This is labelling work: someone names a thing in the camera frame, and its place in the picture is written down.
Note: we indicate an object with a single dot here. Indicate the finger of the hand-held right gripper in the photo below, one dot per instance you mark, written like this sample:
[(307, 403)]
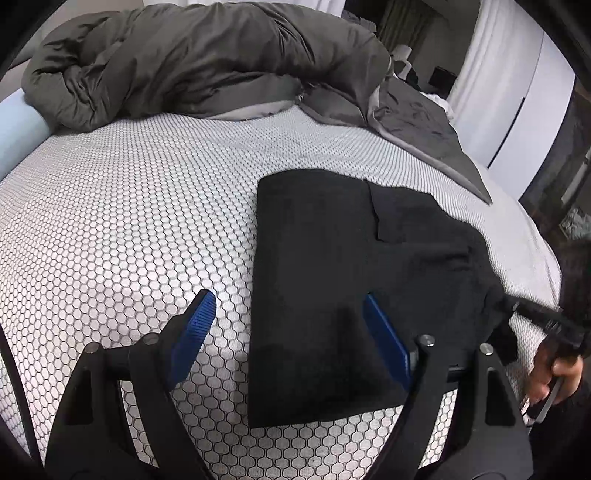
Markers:
[(524, 310)]

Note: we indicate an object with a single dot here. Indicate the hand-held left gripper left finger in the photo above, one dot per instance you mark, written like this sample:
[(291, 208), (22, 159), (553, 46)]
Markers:
[(196, 332)]

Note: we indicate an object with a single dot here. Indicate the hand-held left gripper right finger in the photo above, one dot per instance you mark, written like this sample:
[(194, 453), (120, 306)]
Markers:
[(388, 341)]

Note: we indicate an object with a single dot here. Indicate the black pants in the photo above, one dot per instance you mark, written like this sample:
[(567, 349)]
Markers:
[(323, 277)]

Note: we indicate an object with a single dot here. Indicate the person's right hand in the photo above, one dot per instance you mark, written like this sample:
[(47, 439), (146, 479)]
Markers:
[(565, 376)]

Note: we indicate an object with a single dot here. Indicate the person's dark clothing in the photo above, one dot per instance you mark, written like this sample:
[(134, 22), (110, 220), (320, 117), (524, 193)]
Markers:
[(577, 277)]

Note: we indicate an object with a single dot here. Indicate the white honeycomb mattress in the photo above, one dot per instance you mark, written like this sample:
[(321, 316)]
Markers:
[(115, 230)]

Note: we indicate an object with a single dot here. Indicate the dark glass cabinet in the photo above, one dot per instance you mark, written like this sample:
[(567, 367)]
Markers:
[(568, 184)]

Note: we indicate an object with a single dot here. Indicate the white wardrobe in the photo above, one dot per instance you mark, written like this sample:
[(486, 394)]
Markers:
[(531, 115)]

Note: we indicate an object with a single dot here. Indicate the white crumpled sheet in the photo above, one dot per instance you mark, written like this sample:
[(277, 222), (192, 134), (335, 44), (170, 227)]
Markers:
[(438, 100)]

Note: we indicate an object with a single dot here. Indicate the dark rectangular object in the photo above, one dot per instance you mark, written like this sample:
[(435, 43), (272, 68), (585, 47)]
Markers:
[(442, 78)]

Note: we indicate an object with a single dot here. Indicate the white curtain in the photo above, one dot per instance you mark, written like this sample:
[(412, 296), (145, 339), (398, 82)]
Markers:
[(485, 55), (330, 3)]

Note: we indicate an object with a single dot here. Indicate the light blue pillow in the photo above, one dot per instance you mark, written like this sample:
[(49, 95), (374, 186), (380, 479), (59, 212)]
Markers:
[(18, 134)]

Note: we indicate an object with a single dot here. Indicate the grey duvet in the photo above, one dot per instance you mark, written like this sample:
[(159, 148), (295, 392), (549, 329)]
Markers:
[(184, 60)]

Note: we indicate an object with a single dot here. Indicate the white chair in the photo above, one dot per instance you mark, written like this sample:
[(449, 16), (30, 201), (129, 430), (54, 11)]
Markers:
[(401, 57)]

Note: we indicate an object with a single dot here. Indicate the olive curtain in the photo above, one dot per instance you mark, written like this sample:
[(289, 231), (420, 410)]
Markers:
[(406, 23)]

